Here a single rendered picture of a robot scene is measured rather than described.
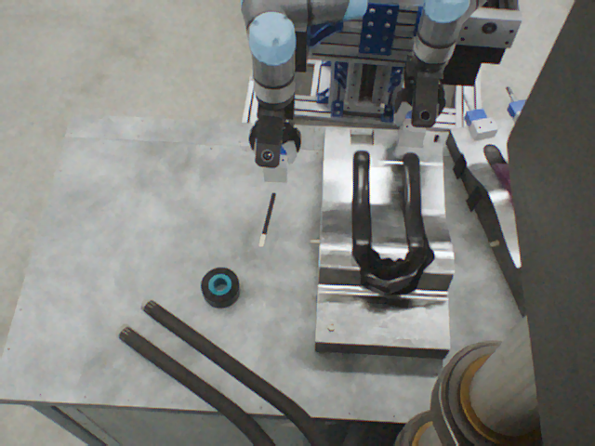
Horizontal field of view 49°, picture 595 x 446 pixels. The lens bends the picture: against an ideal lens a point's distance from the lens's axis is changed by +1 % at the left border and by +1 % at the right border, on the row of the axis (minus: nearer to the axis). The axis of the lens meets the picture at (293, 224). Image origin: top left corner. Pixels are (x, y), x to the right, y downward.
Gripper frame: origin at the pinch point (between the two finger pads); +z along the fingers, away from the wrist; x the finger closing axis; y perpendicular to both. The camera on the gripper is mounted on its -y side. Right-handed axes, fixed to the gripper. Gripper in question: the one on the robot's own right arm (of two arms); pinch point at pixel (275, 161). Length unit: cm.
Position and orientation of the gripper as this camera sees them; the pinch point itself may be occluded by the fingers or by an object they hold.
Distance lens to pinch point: 136.0
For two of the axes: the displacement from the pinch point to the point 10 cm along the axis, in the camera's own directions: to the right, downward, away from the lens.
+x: -10.0, -0.5, 0.3
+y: 0.6, -8.7, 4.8
